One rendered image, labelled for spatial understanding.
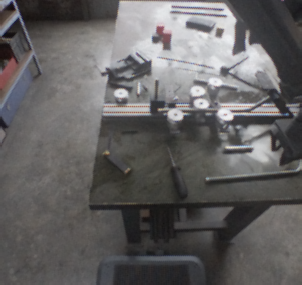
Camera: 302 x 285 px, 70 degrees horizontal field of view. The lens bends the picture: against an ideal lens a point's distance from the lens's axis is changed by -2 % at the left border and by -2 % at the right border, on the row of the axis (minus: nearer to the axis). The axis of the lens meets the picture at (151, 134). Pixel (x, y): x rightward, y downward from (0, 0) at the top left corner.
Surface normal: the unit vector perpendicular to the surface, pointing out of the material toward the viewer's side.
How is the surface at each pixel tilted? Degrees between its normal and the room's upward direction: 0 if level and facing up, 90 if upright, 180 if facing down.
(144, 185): 0
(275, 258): 0
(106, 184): 0
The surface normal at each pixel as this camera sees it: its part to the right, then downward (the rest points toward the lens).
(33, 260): 0.03, -0.64
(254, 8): -0.26, 0.90
